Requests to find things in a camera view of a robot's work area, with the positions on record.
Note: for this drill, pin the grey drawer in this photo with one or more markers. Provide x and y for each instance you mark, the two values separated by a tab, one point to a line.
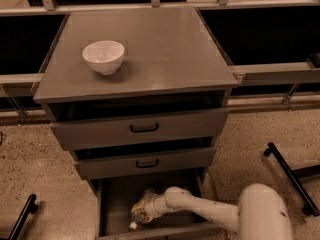
115	131
118	166
116	197

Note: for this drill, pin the black drawer handle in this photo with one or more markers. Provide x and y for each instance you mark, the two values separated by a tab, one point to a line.
144	129
147	164

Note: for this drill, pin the black left base leg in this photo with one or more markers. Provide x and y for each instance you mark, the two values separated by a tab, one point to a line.
29	208

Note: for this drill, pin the middle grey drawer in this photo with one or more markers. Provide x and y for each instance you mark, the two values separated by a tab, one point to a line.
118	166

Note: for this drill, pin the white ceramic bowl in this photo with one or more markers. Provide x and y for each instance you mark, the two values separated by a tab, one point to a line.
104	57

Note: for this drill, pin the black top drawer handle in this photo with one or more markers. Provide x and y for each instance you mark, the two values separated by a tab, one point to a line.
144	129

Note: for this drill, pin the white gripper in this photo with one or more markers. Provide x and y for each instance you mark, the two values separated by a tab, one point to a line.
154	206

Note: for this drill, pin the black middle drawer handle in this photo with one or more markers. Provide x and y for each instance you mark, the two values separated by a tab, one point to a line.
147	164

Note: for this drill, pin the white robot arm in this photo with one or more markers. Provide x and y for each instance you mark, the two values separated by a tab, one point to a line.
260	214

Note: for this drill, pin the grey drawer cabinet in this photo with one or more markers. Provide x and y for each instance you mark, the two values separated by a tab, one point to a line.
171	64

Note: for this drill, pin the top grey drawer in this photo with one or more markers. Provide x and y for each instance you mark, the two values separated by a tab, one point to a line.
115	131

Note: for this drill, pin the bottom grey drawer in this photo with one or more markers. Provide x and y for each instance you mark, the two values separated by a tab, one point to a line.
116	197

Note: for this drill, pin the black right base leg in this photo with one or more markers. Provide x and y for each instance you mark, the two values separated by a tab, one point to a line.
295	175

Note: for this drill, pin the black base leg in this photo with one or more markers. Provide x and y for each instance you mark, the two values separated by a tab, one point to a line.
295	175
29	208

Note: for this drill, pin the blue plastic bottle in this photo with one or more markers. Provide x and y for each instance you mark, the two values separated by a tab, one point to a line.
137	219

